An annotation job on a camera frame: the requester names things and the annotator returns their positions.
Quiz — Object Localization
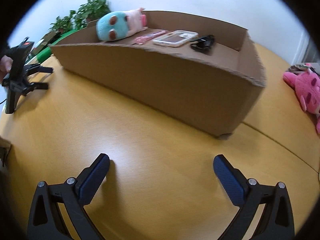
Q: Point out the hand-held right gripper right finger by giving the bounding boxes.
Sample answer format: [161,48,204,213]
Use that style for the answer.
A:
[213,154,295,240]

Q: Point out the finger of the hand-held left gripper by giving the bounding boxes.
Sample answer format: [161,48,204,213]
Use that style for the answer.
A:
[24,63,54,75]
[24,81,49,92]

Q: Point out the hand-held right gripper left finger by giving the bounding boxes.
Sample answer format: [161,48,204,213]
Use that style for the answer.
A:
[27,153,111,240]

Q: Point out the large brown cardboard box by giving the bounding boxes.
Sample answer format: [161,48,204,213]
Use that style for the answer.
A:
[50,10,267,140]

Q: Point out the black sunglasses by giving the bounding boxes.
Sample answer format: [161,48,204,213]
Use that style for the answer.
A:
[190,34,215,52]

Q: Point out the green table cloth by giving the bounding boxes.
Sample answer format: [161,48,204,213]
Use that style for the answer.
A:
[24,29,87,64]

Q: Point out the small open cardboard box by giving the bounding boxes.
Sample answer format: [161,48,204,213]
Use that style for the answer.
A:
[37,31,61,50]

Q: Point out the small potted green plant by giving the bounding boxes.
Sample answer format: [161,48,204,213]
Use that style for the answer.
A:
[50,10,77,33]

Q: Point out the large potted green plant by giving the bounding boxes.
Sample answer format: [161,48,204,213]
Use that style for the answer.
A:
[75,0,112,29]

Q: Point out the pink pig plush teal mask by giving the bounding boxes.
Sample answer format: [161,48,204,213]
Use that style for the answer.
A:
[96,7,148,42]

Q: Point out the small pink plastic item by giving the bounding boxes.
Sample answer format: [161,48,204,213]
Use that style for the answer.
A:
[134,30,167,45]

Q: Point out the bright pink plush toy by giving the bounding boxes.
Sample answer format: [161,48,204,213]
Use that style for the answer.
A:
[282,66,320,137]

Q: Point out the grey printed cloth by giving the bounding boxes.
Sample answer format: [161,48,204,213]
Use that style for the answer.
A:
[289,62,320,74]

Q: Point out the white clear phone case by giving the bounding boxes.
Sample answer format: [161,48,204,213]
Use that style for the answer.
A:
[152,30,199,47]

